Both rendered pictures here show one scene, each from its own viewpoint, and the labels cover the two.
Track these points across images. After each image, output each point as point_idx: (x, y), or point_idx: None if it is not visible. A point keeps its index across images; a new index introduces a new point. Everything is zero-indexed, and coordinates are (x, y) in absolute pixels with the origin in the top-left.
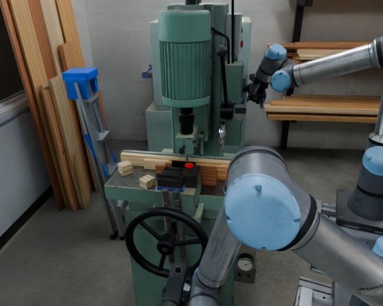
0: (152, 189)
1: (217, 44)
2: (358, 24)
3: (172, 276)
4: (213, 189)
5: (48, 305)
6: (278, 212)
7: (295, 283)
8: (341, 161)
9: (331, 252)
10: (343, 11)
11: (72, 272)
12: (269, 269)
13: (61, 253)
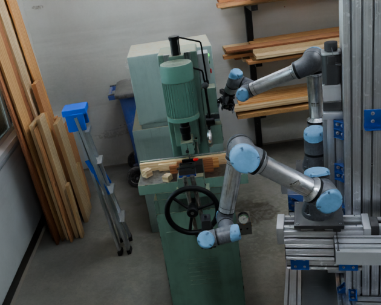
0: (172, 181)
1: (196, 75)
2: (305, 15)
3: (203, 221)
4: (213, 173)
5: None
6: (250, 155)
7: None
8: None
9: (275, 169)
10: (288, 5)
11: (95, 285)
12: (264, 246)
13: (77, 275)
